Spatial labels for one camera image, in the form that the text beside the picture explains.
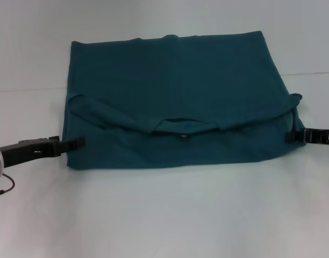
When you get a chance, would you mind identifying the teal t-shirt with FREE print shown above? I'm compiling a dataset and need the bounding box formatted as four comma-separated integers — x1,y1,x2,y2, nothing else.
61,30,307,170

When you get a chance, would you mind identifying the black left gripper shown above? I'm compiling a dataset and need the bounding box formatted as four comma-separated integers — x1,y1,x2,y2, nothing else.
0,135,87,169

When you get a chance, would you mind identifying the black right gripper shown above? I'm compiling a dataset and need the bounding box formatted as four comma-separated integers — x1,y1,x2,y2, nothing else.
284,127,329,146

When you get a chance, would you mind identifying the left arm cable with connector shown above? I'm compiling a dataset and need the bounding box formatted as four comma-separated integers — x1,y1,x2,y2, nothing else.
0,173,16,199

